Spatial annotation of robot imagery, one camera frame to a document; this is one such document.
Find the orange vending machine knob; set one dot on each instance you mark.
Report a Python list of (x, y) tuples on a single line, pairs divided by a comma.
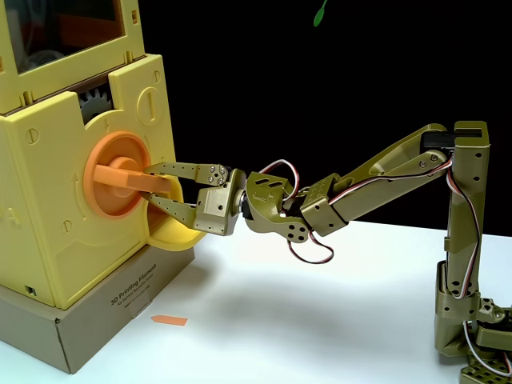
[(120, 176)]

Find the yellow capsule vending machine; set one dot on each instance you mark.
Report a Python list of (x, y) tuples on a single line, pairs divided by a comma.
[(44, 192)]

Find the yellow dispensing tray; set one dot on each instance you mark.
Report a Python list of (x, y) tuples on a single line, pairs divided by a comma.
[(176, 240)]

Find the orange paper arrow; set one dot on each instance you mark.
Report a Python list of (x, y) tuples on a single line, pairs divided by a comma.
[(170, 320)]

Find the grey plastic gear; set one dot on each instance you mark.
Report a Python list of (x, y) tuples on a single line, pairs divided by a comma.
[(95, 105)]

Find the brown cardboard filament box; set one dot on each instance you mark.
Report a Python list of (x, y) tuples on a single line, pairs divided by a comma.
[(88, 332)]

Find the green plant leaf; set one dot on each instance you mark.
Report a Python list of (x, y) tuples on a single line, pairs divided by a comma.
[(318, 18)]

